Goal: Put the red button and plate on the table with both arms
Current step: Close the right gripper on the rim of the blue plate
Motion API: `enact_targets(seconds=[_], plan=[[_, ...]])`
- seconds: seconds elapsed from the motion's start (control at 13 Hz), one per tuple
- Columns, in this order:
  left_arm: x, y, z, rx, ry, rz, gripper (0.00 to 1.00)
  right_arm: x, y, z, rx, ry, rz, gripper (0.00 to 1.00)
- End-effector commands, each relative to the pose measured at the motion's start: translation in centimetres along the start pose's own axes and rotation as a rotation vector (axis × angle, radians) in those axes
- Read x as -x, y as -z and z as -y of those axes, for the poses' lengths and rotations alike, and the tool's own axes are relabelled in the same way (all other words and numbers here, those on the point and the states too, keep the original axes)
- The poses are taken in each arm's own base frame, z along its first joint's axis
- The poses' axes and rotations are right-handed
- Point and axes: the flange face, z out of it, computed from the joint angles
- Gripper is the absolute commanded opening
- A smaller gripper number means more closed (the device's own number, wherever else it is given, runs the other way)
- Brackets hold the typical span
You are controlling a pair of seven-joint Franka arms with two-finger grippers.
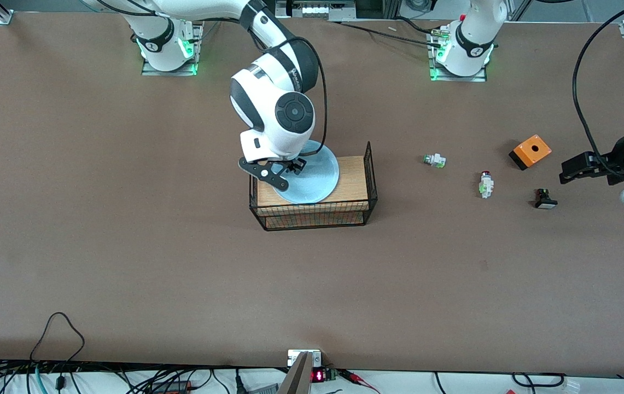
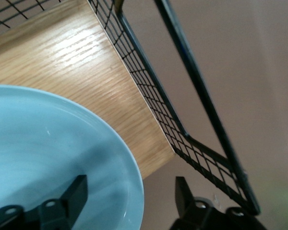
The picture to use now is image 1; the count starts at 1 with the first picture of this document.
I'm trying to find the light blue round plate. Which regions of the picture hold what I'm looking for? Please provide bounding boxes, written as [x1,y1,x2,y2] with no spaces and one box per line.
[271,140,341,205]

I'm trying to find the black square push button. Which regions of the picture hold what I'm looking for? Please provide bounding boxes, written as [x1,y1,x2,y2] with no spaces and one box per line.
[534,188,558,210]

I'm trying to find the white power strip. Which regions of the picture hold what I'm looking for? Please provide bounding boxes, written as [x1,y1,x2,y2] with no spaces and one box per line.
[276,0,357,18]

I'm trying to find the red clip test leads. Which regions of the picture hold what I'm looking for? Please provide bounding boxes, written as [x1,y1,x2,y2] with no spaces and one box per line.
[338,369,381,394]

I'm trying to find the black power adapter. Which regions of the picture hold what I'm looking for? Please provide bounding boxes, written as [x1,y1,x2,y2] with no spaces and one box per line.
[150,380,193,394]

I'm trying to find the black right camera bracket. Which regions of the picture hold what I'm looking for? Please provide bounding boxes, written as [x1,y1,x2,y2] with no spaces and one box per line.
[238,157,290,192]

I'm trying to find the orange button enclosure box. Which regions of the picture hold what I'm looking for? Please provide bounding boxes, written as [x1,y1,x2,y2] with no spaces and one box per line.
[509,134,553,171]

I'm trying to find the black wire shelf, wood board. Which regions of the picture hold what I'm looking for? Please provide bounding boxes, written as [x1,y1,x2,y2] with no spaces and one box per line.
[249,141,378,231]

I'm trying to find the left arm black gripper cable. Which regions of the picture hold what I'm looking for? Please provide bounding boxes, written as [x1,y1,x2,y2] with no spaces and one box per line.
[572,0,624,165]

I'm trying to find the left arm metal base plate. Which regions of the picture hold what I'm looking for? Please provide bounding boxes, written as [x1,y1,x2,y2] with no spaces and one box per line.
[428,25,488,83]

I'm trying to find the black cable across table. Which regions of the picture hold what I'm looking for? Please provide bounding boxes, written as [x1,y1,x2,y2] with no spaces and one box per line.
[328,18,445,45]

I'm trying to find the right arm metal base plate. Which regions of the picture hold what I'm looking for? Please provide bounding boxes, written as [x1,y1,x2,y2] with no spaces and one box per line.
[141,22,203,77]

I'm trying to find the silver metal mounting bracket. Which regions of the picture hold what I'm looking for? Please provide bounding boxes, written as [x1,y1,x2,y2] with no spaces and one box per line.
[288,349,322,368]

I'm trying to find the black oval cable loop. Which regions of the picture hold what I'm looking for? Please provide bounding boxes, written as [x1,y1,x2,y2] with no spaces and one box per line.
[511,372,567,389]

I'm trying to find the grey camera pole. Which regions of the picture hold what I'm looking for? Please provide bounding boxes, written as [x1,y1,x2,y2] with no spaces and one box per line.
[276,351,313,394]

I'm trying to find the looped thin black cable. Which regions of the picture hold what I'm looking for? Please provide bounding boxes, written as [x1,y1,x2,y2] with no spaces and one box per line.
[30,312,85,364]

